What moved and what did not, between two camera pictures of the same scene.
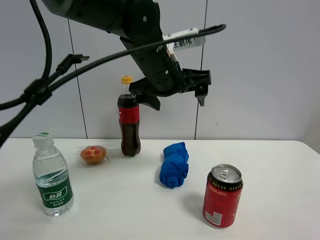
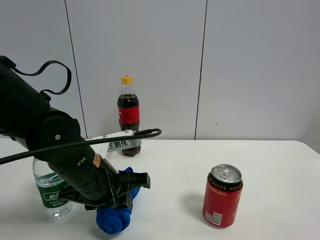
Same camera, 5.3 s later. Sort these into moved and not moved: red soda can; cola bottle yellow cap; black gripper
Moved: black gripper
Not moved: red soda can; cola bottle yellow cap
